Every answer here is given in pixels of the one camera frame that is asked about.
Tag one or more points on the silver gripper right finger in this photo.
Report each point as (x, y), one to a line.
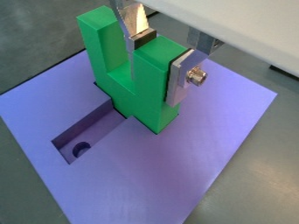
(185, 66)

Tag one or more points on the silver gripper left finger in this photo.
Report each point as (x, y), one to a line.
(132, 20)

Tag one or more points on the green U-shaped block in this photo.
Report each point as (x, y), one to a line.
(137, 97)

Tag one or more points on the purple board with slot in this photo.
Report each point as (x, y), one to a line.
(110, 171)

